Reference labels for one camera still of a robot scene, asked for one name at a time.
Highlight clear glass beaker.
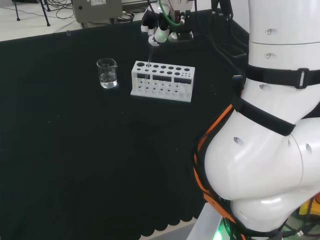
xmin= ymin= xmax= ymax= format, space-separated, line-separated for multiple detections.
xmin=96 ymin=57 xmax=119 ymax=89

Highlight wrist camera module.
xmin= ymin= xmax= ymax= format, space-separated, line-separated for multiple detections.
xmin=174 ymin=9 xmax=194 ymax=41

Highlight black white-plated robot hand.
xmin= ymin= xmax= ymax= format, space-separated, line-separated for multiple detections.
xmin=140 ymin=6 xmax=180 ymax=48

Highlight yellow stop button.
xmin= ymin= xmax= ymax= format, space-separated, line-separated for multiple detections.
xmin=298 ymin=192 xmax=320 ymax=221

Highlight white test tube rack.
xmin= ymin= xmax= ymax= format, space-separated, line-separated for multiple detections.
xmin=130 ymin=60 xmax=196 ymax=104

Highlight clear glass rod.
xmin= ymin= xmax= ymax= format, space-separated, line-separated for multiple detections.
xmin=146 ymin=44 xmax=154 ymax=85

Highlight black table cloth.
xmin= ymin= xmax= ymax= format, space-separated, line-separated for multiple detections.
xmin=0 ymin=8 xmax=251 ymax=238

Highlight black cable coil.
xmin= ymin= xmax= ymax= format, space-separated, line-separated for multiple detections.
xmin=116 ymin=13 xmax=136 ymax=24

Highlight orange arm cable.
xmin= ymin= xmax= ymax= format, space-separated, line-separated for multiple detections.
xmin=193 ymin=104 xmax=241 ymax=240

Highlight grey equipment cabinet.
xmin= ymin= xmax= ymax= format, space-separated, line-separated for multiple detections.
xmin=70 ymin=0 xmax=124 ymax=29

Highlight black tripod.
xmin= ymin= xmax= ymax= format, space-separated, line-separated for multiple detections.
xmin=12 ymin=0 xmax=51 ymax=27

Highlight grey metal base plate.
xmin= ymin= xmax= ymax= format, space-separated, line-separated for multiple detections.
xmin=189 ymin=201 xmax=225 ymax=240

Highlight green cable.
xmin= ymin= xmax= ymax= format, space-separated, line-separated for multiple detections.
xmin=157 ymin=0 xmax=181 ymax=26

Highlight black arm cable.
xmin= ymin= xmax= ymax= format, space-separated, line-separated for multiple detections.
xmin=193 ymin=0 xmax=248 ymax=76

